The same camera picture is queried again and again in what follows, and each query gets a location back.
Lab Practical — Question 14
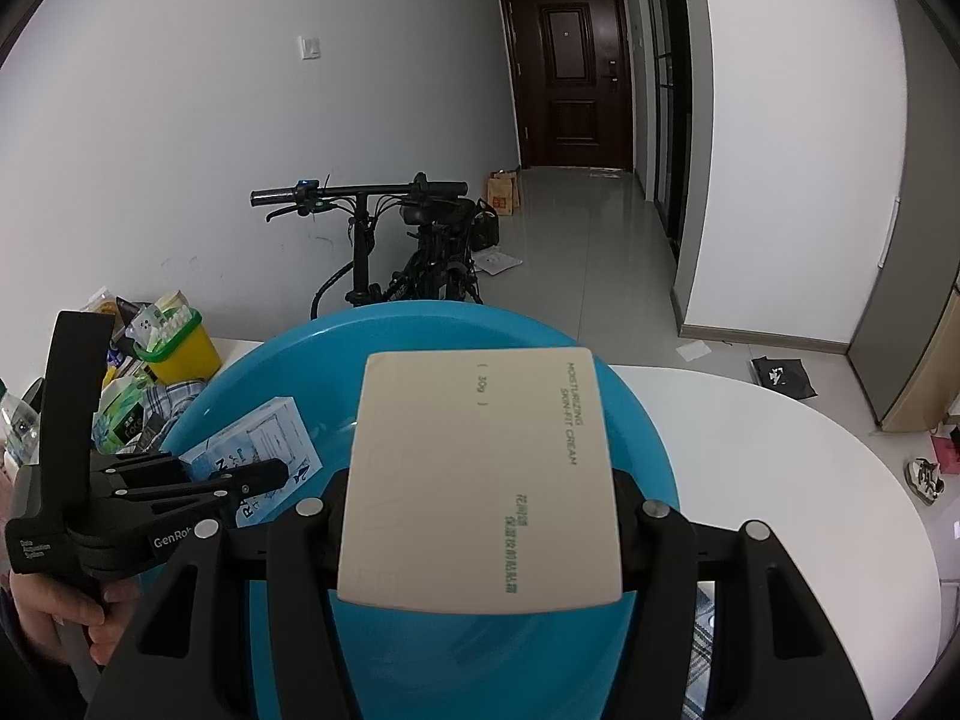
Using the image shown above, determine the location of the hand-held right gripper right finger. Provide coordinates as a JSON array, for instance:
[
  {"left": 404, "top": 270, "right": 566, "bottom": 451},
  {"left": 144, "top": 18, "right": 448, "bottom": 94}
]
[{"left": 600, "top": 469, "right": 875, "bottom": 720}]

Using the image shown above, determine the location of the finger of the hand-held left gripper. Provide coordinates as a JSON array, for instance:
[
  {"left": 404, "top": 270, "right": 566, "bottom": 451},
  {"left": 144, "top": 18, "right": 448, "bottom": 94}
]
[
  {"left": 120, "top": 457, "right": 291, "bottom": 522},
  {"left": 94, "top": 452, "right": 188, "bottom": 488}
]

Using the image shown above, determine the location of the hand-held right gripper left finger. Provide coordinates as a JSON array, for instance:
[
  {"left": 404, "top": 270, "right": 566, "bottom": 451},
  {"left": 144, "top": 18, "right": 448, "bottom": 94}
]
[{"left": 84, "top": 469, "right": 362, "bottom": 720}]

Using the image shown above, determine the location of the white blue leaflet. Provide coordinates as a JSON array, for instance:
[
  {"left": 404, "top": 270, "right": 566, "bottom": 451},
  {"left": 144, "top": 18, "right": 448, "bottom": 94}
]
[{"left": 180, "top": 396, "right": 325, "bottom": 530}]

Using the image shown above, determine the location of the beige cream box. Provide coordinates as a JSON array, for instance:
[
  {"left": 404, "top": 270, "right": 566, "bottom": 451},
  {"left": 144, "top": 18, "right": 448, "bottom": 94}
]
[{"left": 336, "top": 349, "right": 625, "bottom": 614}]

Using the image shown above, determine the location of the blue plastic basin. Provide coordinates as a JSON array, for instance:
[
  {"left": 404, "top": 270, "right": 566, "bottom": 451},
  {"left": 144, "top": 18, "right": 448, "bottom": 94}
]
[{"left": 157, "top": 300, "right": 683, "bottom": 720}]

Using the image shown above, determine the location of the person's left hand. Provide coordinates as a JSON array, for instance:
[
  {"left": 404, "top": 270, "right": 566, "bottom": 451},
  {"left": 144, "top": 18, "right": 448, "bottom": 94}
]
[{"left": 9, "top": 574, "right": 142, "bottom": 667}]

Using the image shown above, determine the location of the green tissue pack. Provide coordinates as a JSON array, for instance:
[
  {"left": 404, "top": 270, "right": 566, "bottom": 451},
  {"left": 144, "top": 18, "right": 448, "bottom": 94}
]
[{"left": 94, "top": 379, "right": 162, "bottom": 452}]

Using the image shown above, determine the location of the blue plaid shirt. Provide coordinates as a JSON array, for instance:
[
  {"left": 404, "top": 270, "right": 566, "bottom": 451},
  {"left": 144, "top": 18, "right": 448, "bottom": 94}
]
[{"left": 142, "top": 379, "right": 207, "bottom": 432}]

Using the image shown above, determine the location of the yellow bin green rim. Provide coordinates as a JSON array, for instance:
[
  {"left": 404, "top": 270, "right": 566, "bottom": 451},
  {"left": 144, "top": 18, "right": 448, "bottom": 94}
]
[{"left": 135, "top": 307, "right": 222, "bottom": 383}]

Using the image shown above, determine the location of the black plastic bag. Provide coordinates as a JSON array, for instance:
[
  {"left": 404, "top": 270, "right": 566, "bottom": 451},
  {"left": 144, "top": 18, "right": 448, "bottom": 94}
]
[{"left": 750, "top": 355, "right": 818, "bottom": 398}]

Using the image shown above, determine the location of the pair of shoes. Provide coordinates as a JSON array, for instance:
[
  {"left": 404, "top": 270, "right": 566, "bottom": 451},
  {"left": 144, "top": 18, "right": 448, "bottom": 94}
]
[{"left": 905, "top": 457, "right": 944, "bottom": 505}]

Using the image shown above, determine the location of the black bicycle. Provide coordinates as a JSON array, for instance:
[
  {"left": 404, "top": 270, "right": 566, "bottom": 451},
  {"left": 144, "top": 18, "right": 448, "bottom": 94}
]
[{"left": 251, "top": 172, "right": 501, "bottom": 323}]

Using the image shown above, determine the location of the brown paper bag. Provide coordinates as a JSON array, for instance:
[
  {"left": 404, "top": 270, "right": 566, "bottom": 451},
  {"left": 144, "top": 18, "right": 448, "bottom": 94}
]
[{"left": 487, "top": 169, "right": 522, "bottom": 217}]

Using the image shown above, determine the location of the black framed glass door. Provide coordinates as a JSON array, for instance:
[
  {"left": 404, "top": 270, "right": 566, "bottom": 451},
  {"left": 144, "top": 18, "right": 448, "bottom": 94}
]
[{"left": 641, "top": 0, "right": 695, "bottom": 245}]

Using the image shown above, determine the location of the brown entrance door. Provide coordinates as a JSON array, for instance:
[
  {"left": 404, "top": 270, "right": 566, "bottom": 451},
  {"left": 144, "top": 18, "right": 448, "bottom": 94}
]
[{"left": 497, "top": 0, "right": 635, "bottom": 172}]

